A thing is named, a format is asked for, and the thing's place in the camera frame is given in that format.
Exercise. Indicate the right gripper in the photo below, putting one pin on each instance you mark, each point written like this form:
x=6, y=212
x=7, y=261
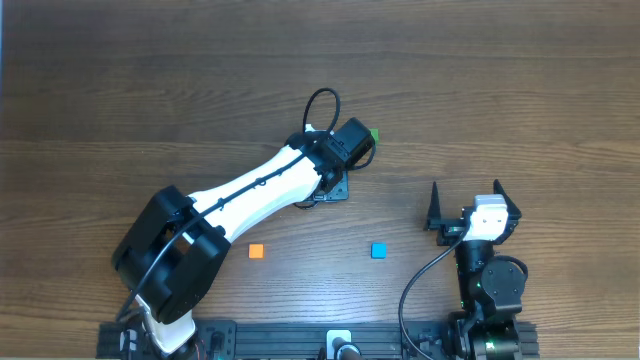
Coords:
x=450, y=231

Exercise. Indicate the blue cube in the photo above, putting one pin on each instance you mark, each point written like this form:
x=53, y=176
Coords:
x=378, y=250

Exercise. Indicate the green cube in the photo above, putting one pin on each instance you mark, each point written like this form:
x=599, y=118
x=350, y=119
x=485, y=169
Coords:
x=374, y=136

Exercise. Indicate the orange cube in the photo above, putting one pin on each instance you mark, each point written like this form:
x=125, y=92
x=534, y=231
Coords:
x=256, y=251

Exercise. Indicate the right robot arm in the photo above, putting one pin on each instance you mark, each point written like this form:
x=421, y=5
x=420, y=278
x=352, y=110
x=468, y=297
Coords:
x=492, y=290

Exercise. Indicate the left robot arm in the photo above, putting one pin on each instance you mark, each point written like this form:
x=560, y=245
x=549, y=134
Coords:
x=260, y=200

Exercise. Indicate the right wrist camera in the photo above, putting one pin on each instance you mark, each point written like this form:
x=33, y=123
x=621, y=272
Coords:
x=487, y=217

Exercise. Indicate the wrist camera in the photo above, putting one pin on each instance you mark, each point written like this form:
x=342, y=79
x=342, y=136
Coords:
x=487, y=217
x=310, y=128

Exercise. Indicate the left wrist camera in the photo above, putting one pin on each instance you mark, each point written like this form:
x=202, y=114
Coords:
x=310, y=128

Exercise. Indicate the mounting rail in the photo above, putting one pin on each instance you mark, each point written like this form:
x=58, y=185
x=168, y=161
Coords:
x=280, y=340

